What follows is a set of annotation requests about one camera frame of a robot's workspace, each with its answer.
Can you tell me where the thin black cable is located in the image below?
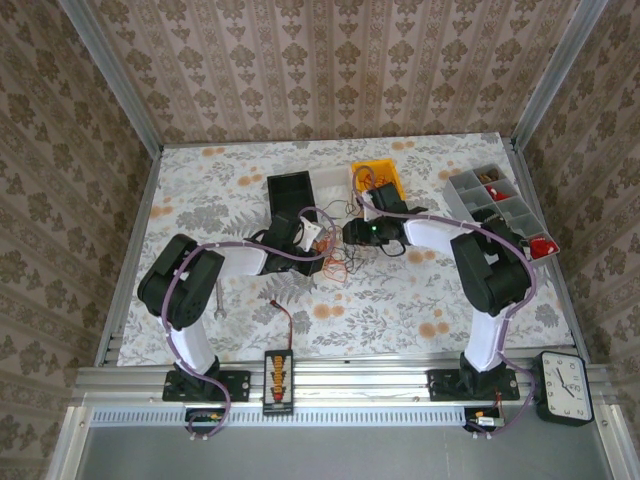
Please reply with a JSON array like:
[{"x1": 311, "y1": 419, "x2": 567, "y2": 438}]
[{"x1": 319, "y1": 199, "x2": 371, "y2": 276}]

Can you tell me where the thin red cable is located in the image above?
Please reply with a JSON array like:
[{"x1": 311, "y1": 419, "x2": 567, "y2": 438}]
[{"x1": 322, "y1": 237, "x2": 351, "y2": 282}]

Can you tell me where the red-black lead with connector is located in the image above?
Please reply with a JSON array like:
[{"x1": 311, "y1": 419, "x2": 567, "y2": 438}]
[{"x1": 269, "y1": 299, "x2": 296, "y2": 351}]

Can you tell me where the white plastic bin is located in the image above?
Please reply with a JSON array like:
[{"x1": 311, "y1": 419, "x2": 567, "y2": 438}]
[{"x1": 308, "y1": 167, "x2": 354, "y2": 206}]

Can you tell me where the yellow plastic bin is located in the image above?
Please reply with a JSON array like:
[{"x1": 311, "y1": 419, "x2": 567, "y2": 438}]
[{"x1": 350, "y1": 158, "x2": 406, "y2": 201}]

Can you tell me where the black plastic bin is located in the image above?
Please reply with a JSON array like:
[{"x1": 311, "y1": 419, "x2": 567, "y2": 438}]
[{"x1": 266, "y1": 170, "x2": 315, "y2": 226}]

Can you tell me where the floral print tablecloth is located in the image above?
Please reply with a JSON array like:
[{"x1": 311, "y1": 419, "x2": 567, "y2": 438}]
[{"x1": 117, "y1": 132, "x2": 576, "y2": 366}]

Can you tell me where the grey divided organizer box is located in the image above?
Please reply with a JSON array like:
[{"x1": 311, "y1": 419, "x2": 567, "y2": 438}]
[{"x1": 444, "y1": 163, "x2": 560, "y2": 271}]

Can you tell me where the black power distribution board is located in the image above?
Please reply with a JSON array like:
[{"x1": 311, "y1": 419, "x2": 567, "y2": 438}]
[{"x1": 263, "y1": 349, "x2": 296, "y2": 416}]

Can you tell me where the small electronics board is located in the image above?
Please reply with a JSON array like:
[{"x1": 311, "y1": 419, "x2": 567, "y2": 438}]
[
  {"x1": 185, "y1": 408, "x2": 227, "y2": 427},
  {"x1": 464, "y1": 407, "x2": 506, "y2": 432}
]

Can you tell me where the black square analog clock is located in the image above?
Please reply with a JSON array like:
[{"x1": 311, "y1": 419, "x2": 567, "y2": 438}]
[{"x1": 530, "y1": 350, "x2": 595, "y2": 427}]

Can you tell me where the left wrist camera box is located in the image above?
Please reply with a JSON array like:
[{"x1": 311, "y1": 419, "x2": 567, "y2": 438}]
[{"x1": 272, "y1": 212, "x2": 324, "y2": 251}]

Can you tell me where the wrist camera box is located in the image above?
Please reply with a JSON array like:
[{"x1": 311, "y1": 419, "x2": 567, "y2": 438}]
[
  {"x1": 363, "y1": 182, "x2": 409, "y2": 219},
  {"x1": 272, "y1": 212, "x2": 324, "y2": 251}
]

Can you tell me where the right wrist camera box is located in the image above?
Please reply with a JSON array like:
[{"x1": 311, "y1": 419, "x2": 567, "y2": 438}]
[{"x1": 363, "y1": 182, "x2": 409, "y2": 219}]

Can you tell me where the red cable bundle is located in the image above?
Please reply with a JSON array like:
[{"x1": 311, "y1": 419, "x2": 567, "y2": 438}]
[{"x1": 357, "y1": 169, "x2": 389, "y2": 192}]

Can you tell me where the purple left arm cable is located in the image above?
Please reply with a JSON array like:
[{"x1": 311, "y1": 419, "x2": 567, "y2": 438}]
[{"x1": 162, "y1": 207, "x2": 337, "y2": 444}]

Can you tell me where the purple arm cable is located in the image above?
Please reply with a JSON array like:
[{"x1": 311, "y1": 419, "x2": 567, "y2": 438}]
[
  {"x1": 352, "y1": 166, "x2": 539, "y2": 442},
  {"x1": 162, "y1": 207, "x2": 337, "y2": 444}
]

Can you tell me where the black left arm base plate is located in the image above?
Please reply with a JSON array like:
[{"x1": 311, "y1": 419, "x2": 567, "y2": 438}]
[{"x1": 163, "y1": 368, "x2": 252, "y2": 403}]

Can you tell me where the aluminium front rail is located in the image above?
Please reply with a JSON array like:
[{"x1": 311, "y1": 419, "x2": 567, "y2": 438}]
[{"x1": 74, "y1": 364, "x2": 609, "y2": 406}]

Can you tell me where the slotted grey cable duct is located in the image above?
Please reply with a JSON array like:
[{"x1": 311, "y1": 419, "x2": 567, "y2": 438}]
[{"x1": 89, "y1": 407, "x2": 469, "y2": 426}]

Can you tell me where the aluminium side rail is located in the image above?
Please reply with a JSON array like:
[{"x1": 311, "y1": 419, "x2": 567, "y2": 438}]
[
  {"x1": 504, "y1": 137, "x2": 591, "y2": 351},
  {"x1": 94, "y1": 147, "x2": 164, "y2": 366}
]

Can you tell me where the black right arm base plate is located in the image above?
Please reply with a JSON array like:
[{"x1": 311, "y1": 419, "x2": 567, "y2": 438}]
[{"x1": 427, "y1": 368, "x2": 521, "y2": 403}]

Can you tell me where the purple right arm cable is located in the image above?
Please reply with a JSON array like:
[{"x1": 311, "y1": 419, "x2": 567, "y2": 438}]
[{"x1": 352, "y1": 166, "x2": 539, "y2": 442}]

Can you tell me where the aluminium frame post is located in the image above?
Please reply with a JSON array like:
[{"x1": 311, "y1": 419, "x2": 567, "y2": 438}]
[
  {"x1": 509, "y1": 0, "x2": 609, "y2": 146},
  {"x1": 59, "y1": 0, "x2": 165, "y2": 151}
]

